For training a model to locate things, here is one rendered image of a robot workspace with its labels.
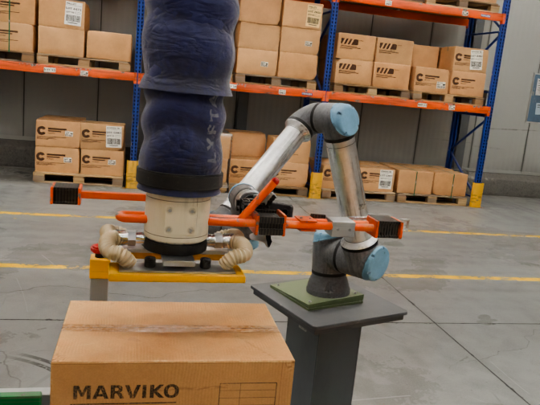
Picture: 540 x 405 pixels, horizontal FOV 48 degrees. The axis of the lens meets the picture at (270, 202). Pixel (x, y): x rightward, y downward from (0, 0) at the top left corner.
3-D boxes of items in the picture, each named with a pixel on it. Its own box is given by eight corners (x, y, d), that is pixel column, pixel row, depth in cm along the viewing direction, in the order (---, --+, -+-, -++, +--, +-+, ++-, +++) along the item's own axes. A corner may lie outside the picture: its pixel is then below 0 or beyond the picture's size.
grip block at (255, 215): (255, 236, 162) (257, 214, 160) (247, 227, 171) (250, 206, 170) (285, 237, 164) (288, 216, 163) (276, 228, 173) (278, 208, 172)
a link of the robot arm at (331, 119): (361, 262, 260) (329, 96, 230) (394, 271, 247) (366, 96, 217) (339, 280, 251) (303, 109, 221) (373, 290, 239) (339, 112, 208)
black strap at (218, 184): (137, 189, 145) (137, 173, 144) (134, 173, 167) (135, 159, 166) (229, 194, 151) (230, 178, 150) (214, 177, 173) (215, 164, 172)
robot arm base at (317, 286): (296, 289, 263) (298, 267, 261) (327, 281, 275) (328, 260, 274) (329, 301, 249) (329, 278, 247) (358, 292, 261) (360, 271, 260)
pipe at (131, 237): (108, 265, 146) (109, 243, 145) (110, 238, 170) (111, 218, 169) (245, 267, 155) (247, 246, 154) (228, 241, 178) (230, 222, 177)
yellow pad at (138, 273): (108, 282, 145) (108, 262, 144) (108, 268, 154) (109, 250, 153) (245, 284, 153) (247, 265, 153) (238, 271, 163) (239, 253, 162)
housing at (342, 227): (331, 237, 169) (333, 221, 168) (323, 231, 175) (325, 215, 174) (354, 238, 170) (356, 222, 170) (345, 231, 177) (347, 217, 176)
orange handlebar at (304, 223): (71, 223, 151) (71, 210, 150) (78, 199, 180) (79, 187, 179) (406, 235, 175) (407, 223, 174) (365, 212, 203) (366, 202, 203)
